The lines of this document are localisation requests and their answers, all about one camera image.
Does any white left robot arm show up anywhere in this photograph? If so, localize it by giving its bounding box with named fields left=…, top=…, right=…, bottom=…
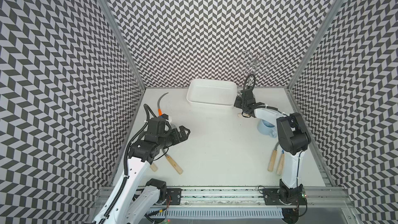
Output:
left=92, top=114, right=191, bottom=224

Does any white plastic storage box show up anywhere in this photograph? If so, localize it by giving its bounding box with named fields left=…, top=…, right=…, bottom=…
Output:
left=186, top=78, right=237, bottom=109

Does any aluminium corner post left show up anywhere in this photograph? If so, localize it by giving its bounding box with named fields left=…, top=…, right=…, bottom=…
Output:
left=97, top=0, right=146, bottom=90

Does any wooden handle sickle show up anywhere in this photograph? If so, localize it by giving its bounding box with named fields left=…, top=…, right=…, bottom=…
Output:
left=150, top=163, right=158, bottom=172
left=162, top=149, right=183, bottom=175

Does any chrome wire stand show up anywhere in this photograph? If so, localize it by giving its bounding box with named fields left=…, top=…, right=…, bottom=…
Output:
left=234, top=51, right=268, bottom=89

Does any sickle near chrome stand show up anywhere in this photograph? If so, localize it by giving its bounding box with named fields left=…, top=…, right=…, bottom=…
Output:
left=238, top=113, right=250, bottom=118

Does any light blue mug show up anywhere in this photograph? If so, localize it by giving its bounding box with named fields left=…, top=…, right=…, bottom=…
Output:
left=257, top=120, right=277, bottom=138

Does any orange collar sickle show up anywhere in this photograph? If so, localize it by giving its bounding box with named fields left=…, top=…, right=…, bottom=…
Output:
left=157, top=92, right=169, bottom=117

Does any wooden handle sickle far left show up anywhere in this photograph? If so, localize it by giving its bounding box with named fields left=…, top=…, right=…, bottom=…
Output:
left=150, top=163, right=158, bottom=172

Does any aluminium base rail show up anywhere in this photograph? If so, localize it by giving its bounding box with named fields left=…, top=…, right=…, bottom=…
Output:
left=99, top=186, right=352, bottom=220

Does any aluminium corner post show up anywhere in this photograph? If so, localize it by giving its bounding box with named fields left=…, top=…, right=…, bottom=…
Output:
left=287, top=0, right=345, bottom=91
left=97, top=0, right=146, bottom=90

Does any aluminium corner post right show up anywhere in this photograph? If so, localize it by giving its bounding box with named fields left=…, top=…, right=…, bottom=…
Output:
left=287, top=0, right=345, bottom=91

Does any blue blade sickle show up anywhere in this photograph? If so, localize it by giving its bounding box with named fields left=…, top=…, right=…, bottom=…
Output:
left=276, top=151, right=285, bottom=176

